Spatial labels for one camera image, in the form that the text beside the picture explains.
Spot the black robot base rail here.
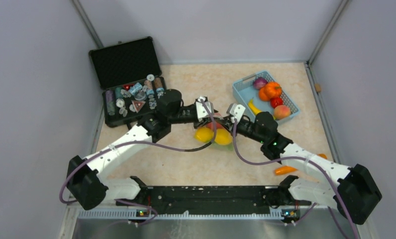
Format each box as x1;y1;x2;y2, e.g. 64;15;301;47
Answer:
132;186;311;215

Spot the toy peach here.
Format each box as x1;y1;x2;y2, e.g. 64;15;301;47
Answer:
274;105;291;120

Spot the red toy apple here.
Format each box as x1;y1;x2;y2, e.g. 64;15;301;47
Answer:
205;122;223;130

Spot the orange toy carrot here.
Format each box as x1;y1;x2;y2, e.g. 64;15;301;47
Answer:
273;153;327;176

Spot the purple toy onion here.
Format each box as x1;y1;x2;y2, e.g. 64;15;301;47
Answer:
252;77;268;90

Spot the clear dotted zip bag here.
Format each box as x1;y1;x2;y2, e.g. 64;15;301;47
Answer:
199;125;233;151

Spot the small yellow toy lemon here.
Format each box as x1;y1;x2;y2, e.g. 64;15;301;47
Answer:
214;128;233;146

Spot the yellow toy banana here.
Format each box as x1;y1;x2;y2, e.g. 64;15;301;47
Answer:
247;99;261;116

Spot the black poker chip case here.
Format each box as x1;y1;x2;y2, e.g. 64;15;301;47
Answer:
88;36;167;127

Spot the orange toy pumpkin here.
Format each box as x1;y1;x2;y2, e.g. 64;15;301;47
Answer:
259;82;283;102

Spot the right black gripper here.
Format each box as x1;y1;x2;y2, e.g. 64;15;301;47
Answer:
218;115;267;144

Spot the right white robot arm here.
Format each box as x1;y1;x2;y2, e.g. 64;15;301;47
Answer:
224;103;382;225

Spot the blue perforated plastic basket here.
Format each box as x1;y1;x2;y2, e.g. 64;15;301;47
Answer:
232;70;300;124

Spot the red toy pepper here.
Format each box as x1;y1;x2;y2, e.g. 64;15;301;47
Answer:
270;97;284;109

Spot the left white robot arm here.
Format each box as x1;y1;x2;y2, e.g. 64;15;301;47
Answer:
61;89;214;210

